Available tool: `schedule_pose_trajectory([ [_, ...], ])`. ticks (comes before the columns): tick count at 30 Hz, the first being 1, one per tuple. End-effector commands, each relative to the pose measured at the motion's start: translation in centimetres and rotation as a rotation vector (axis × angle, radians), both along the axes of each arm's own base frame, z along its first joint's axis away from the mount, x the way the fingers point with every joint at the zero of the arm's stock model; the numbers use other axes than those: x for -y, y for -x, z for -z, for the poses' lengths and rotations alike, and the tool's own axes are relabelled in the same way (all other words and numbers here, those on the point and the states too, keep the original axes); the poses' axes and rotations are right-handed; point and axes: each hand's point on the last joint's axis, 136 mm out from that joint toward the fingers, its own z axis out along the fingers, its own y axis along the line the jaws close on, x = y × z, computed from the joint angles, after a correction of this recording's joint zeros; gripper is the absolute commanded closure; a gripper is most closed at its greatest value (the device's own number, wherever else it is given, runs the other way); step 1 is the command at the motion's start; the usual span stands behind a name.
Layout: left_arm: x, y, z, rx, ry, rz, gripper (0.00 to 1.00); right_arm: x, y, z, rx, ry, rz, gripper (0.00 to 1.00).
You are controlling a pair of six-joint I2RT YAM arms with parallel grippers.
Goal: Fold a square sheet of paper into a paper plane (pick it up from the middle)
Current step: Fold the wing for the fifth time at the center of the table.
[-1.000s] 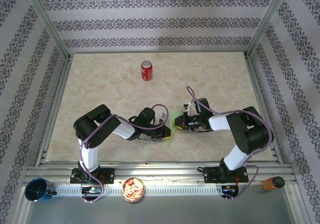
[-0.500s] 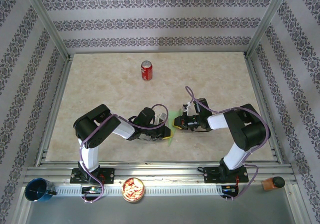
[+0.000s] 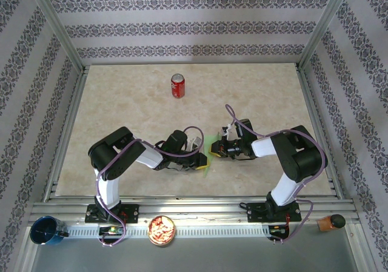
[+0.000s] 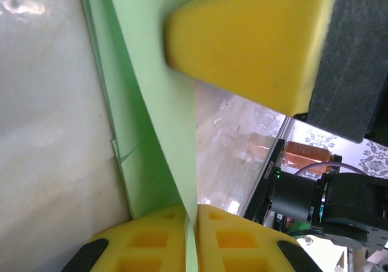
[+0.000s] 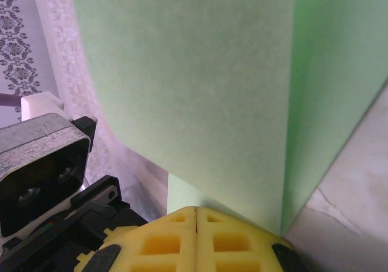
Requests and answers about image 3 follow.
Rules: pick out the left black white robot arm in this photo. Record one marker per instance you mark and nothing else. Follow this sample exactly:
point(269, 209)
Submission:
point(148, 158)

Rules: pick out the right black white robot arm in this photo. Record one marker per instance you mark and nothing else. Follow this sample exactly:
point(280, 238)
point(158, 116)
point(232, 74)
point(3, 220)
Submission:
point(263, 147)

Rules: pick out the open tin with food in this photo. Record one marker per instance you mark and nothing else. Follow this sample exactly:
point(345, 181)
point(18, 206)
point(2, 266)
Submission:
point(161, 231)

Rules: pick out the red soda can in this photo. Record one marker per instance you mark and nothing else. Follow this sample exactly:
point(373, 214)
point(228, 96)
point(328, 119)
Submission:
point(178, 87)

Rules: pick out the brown jar with black lid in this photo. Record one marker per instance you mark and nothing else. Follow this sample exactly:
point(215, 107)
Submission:
point(325, 223)

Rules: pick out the dark blue mug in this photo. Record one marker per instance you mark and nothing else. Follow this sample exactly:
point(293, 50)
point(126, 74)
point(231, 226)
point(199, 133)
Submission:
point(45, 231)

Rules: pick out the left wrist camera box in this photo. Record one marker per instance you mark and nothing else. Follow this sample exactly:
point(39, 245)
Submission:
point(195, 143)

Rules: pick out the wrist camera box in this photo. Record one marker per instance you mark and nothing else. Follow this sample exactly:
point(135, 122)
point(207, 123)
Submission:
point(227, 129)
point(195, 143)

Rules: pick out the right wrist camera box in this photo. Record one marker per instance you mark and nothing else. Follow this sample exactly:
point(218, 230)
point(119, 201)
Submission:
point(227, 129)

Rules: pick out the aluminium front rail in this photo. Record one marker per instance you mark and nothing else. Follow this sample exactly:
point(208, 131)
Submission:
point(197, 208)

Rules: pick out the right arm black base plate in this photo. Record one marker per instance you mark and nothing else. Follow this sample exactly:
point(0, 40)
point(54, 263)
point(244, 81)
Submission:
point(257, 213)

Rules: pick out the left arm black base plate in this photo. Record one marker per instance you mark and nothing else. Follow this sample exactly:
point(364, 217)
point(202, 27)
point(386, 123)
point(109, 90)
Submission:
point(130, 213)

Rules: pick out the aluminium side rail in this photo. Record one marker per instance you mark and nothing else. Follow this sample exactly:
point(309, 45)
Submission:
point(320, 117)
point(68, 132)

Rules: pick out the aluminium frame post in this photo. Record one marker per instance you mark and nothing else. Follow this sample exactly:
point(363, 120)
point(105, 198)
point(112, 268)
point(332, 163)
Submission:
point(57, 26)
point(323, 26)

